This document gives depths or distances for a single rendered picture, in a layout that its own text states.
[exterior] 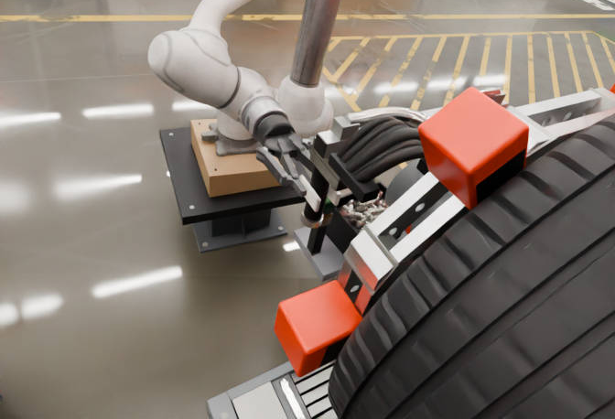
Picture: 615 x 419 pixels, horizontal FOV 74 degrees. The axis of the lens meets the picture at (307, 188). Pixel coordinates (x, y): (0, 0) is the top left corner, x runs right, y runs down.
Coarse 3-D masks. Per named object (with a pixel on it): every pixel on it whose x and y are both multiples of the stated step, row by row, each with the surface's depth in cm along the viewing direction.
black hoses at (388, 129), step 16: (368, 128) 57; (384, 128) 56; (400, 128) 55; (352, 144) 58; (368, 144) 56; (384, 144) 54; (400, 144) 53; (416, 144) 54; (336, 160) 58; (352, 160) 57; (368, 160) 55; (384, 160) 53; (400, 160) 52; (352, 176) 56; (368, 176) 55; (352, 192) 56; (368, 192) 54
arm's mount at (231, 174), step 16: (192, 128) 153; (208, 128) 154; (192, 144) 160; (208, 144) 147; (208, 160) 141; (224, 160) 143; (240, 160) 145; (256, 160) 147; (208, 176) 138; (224, 176) 139; (240, 176) 141; (256, 176) 144; (272, 176) 147; (208, 192) 144; (224, 192) 144
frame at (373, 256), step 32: (576, 96) 53; (608, 96) 54; (544, 128) 45; (576, 128) 46; (416, 192) 48; (384, 224) 48; (448, 224) 46; (352, 256) 50; (384, 256) 47; (416, 256) 48; (352, 288) 57; (384, 288) 48
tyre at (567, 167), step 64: (512, 192) 37; (576, 192) 35; (448, 256) 38; (512, 256) 35; (576, 256) 33; (384, 320) 41; (448, 320) 36; (512, 320) 34; (576, 320) 31; (384, 384) 41; (448, 384) 36; (512, 384) 32; (576, 384) 30
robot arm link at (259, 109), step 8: (264, 96) 88; (248, 104) 87; (256, 104) 86; (264, 104) 85; (272, 104) 86; (248, 112) 86; (256, 112) 85; (264, 112) 84; (272, 112) 85; (280, 112) 86; (248, 120) 86; (256, 120) 84; (248, 128) 87; (256, 128) 86; (256, 136) 87
